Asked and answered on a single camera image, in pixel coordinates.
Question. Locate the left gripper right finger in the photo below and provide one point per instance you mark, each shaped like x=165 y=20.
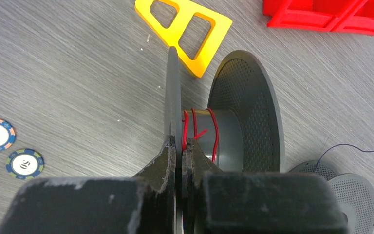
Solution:
x=218 y=202

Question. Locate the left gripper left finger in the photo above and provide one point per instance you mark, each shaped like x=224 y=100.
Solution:
x=141 y=204

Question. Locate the grey spool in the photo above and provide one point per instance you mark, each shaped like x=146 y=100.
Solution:
x=354 y=193
x=241 y=127

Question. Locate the yellow triangular plastic piece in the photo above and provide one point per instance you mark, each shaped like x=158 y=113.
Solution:
x=196 y=31

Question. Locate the left red bin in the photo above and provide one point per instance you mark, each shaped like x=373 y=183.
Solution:
x=313 y=15

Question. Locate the red bin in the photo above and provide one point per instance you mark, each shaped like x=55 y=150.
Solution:
x=358 y=20
x=313 y=15

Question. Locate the right red bin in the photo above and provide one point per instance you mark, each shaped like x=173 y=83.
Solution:
x=358 y=20

